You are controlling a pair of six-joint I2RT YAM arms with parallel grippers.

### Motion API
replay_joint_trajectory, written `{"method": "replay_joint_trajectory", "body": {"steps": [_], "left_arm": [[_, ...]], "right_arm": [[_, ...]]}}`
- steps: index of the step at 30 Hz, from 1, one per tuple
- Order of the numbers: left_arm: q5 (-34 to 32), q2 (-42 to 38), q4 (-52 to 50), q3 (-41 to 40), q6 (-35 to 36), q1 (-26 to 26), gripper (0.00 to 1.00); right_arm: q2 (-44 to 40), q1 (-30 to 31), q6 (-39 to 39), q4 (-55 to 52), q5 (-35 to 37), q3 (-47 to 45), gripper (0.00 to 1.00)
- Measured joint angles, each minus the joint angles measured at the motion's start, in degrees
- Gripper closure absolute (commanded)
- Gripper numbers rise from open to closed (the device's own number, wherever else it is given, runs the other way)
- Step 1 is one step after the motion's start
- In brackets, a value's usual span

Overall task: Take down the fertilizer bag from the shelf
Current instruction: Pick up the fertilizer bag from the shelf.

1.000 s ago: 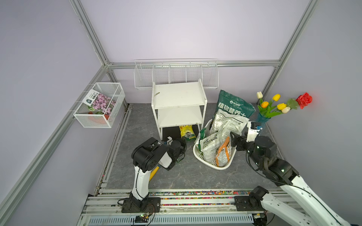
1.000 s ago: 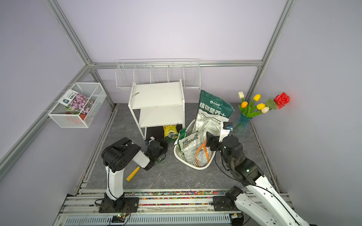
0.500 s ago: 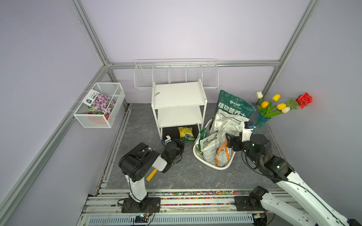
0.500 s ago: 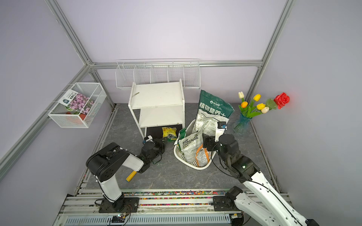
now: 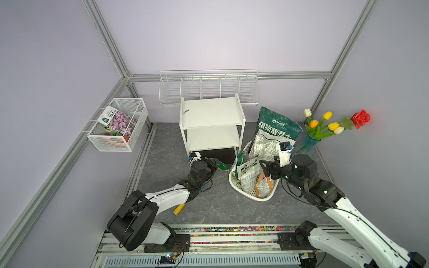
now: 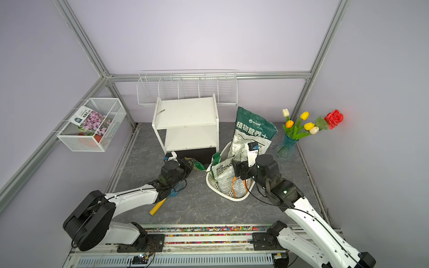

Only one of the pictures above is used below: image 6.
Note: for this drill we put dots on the white wire cube basket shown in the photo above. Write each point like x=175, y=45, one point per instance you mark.
x=77, y=141

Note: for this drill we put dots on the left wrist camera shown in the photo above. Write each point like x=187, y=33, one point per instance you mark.
x=170, y=156

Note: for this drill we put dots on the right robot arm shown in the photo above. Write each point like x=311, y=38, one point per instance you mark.
x=327, y=248

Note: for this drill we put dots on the tall green soil bag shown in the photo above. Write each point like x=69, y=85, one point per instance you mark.
x=254, y=125

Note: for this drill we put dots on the white green small bag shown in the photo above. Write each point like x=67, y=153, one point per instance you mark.
x=216, y=159

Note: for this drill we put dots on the red artificial rose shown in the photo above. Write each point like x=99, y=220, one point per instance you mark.
x=334, y=118

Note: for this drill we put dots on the white three-tier shelf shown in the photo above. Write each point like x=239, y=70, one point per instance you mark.
x=188, y=127

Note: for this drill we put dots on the tulip bouquet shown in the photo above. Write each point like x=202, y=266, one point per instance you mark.
x=299, y=129

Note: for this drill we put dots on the black rose soil bag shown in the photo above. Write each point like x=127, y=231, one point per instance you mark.
x=223, y=174

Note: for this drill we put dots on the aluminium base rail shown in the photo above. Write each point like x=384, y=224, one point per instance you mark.
x=213, y=245

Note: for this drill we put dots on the blue yellow garden fork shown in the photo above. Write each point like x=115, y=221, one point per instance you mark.
x=156, y=207

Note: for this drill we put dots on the white wire wall rack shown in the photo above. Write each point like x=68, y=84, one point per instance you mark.
x=186, y=84

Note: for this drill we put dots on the purple flower seed packet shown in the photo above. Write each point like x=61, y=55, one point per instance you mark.
x=90, y=122

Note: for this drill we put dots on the green yellow packet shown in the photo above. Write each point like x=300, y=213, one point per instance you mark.
x=195, y=164

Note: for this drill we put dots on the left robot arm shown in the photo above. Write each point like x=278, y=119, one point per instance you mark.
x=91, y=223

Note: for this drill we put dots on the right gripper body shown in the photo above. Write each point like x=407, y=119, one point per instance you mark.
x=247, y=172

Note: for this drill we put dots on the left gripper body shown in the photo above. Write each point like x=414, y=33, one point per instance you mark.
x=184, y=168

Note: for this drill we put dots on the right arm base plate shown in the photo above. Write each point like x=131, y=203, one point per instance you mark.
x=264, y=241

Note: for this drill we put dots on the orange packet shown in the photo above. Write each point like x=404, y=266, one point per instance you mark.
x=239, y=187

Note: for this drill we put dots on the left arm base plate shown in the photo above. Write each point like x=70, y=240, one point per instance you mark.
x=144, y=243

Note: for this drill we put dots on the white perforated plastic basket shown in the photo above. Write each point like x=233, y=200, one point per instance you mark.
x=214, y=186

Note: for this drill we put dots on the white fertilizer bag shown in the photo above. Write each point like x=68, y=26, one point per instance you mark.
x=239, y=145

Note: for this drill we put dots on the glass vase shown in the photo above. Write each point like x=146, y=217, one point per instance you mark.
x=286, y=147

